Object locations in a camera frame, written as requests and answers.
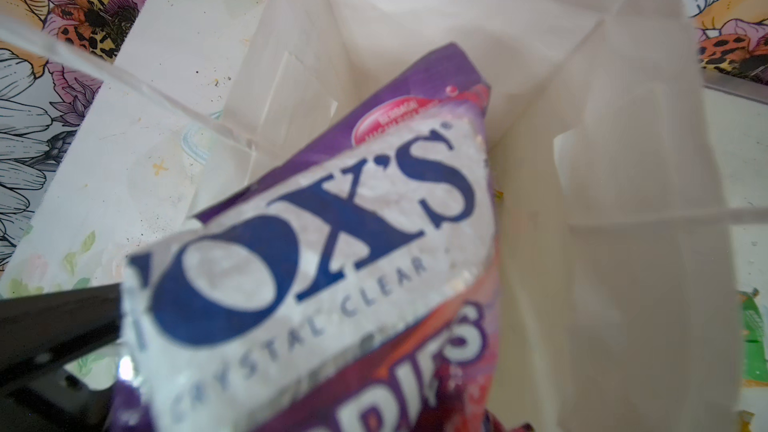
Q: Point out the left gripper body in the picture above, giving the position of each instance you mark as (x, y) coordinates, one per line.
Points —
(40, 335)

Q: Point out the purple pink snack bag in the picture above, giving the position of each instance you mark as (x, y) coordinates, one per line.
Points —
(355, 287)

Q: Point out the white paper bag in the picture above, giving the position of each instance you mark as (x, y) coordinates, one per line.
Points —
(618, 305)

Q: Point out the green snack bag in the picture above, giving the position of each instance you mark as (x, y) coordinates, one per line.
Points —
(754, 370)

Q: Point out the yellow snack bag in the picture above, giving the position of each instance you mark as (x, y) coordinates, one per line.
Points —
(745, 419)

